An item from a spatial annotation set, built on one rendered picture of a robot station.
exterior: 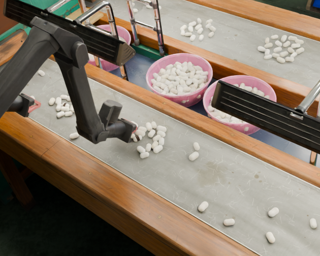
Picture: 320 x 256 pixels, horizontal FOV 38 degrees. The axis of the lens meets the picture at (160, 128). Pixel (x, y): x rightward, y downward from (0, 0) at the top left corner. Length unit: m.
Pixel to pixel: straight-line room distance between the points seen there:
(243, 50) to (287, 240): 0.90
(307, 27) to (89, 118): 1.10
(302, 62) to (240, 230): 0.82
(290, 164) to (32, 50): 0.87
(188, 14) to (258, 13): 0.33
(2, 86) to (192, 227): 0.67
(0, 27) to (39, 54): 1.06
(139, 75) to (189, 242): 0.90
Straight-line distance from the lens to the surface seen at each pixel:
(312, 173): 1.52
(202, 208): 1.43
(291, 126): 1.20
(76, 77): 1.25
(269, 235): 1.38
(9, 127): 1.85
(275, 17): 2.16
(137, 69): 2.07
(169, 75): 1.89
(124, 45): 1.48
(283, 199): 1.48
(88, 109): 1.36
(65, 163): 1.63
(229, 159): 1.57
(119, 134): 1.57
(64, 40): 1.13
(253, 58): 1.96
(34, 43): 1.11
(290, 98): 1.80
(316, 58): 1.98
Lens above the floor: 1.94
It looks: 45 degrees down
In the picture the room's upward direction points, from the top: 10 degrees counter-clockwise
